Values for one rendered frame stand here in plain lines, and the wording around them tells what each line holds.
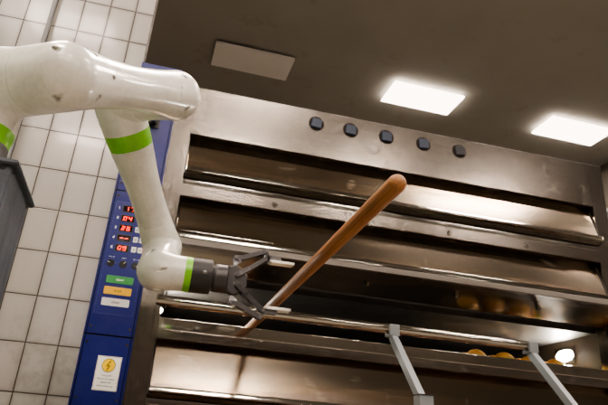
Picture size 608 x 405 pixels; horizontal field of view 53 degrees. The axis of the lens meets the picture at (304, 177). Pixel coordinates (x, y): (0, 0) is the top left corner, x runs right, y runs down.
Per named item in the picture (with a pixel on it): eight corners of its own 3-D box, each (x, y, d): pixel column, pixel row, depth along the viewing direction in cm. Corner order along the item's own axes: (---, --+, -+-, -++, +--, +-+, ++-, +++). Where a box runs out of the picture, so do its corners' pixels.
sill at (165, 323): (156, 331, 211) (158, 319, 213) (605, 382, 248) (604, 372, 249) (157, 328, 206) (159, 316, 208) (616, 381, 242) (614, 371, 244)
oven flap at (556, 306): (174, 241, 204) (168, 269, 219) (632, 308, 240) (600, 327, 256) (175, 235, 205) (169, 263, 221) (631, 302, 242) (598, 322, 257)
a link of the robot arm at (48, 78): (67, 29, 104) (207, 69, 155) (-10, 42, 108) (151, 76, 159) (73, 106, 104) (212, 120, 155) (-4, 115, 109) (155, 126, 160)
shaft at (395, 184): (408, 191, 95) (408, 173, 96) (390, 187, 95) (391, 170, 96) (241, 343, 248) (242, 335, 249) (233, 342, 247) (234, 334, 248)
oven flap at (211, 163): (184, 176, 229) (190, 140, 243) (598, 245, 265) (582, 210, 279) (185, 168, 225) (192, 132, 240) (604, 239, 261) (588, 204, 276)
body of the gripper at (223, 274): (213, 266, 168) (245, 270, 170) (208, 296, 165) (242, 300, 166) (215, 259, 161) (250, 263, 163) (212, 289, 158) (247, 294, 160)
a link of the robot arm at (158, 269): (131, 296, 156) (137, 259, 152) (137, 272, 167) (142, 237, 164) (185, 304, 158) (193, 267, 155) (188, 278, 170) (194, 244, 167)
